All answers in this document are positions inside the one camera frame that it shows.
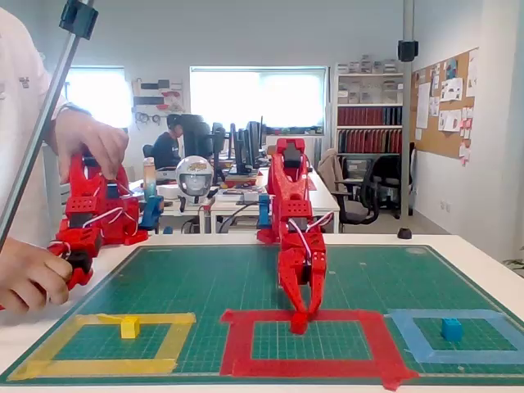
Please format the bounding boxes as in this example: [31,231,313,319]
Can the red leader arm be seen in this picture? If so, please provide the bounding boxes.
[47,149,149,291]

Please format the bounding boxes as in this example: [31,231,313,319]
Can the red tape square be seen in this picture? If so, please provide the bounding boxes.
[219,309,419,392]

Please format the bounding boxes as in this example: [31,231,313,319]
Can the blue cube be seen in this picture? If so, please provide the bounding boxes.
[440,318,463,342]

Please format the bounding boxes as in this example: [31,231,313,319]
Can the blue tape square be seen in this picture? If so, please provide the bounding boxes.
[384,309,524,364]

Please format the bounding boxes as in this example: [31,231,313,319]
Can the yellow cube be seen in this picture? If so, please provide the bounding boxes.
[120,315,142,340]

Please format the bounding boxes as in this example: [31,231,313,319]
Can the yellow tape square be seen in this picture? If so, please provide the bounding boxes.
[7,312,197,382]

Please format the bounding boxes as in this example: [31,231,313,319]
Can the person's left hand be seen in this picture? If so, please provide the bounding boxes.
[52,110,130,185]

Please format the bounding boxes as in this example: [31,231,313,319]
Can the person's right hand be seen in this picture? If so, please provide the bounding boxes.
[0,237,74,314]

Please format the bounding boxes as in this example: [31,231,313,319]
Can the blue table clamp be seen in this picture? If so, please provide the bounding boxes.
[257,194,273,229]
[138,195,165,233]

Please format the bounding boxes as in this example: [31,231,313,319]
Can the white desk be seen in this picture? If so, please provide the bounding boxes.
[210,161,341,234]

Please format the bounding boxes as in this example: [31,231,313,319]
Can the green cutting mat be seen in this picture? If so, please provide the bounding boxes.
[0,244,524,386]

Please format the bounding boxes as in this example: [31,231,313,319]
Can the beige jacket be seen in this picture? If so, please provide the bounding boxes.
[318,149,353,197]

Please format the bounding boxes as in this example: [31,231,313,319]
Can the black mesh office chair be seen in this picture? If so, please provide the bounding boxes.
[339,154,404,226]

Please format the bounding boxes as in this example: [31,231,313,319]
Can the black computer monitor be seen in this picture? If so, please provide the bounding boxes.
[245,115,267,169]
[228,122,247,175]
[210,121,228,183]

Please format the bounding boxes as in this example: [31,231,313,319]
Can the white helmet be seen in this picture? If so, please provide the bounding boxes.
[175,156,215,212]

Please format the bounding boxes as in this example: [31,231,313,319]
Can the white shelf with binders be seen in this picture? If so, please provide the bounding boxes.
[334,61,404,156]

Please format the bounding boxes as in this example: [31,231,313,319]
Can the large bright window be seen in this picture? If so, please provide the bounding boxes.
[189,65,328,135]

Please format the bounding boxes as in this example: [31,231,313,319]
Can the orange blue bottle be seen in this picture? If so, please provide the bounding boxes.
[142,156,159,201]

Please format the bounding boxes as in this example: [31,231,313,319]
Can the seated person dark shirt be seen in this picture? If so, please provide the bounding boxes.
[151,113,184,169]

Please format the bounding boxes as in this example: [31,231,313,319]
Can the upright metal pole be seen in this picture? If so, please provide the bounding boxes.
[402,0,415,218]

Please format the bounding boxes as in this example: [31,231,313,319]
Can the cork notice board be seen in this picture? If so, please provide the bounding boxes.
[410,47,480,161]

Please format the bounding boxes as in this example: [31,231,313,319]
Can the green plant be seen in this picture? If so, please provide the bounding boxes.
[502,245,524,279]

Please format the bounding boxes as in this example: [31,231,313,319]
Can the black pole clamp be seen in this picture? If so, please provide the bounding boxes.
[59,0,100,41]
[397,39,419,63]

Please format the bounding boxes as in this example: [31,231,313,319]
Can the small bright window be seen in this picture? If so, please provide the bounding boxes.
[64,65,133,134]

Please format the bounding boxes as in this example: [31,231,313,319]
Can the dark wristwatch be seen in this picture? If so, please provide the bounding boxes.
[56,102,93,118]

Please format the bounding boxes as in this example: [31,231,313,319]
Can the slanted metal pole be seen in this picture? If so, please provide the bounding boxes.
[0,0,95,255]

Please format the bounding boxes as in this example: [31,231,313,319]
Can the person's white shirt torso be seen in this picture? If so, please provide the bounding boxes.
[0,7,69,246]

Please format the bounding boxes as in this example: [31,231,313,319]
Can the white robot arm cable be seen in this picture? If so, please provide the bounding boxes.
[286,210,335,263]

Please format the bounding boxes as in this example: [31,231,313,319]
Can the white leader arm cable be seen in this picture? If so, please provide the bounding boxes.
[61,204,140,255]

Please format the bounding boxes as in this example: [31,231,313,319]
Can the wall tool pegboard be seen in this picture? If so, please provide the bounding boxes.
[131,77,185,124]

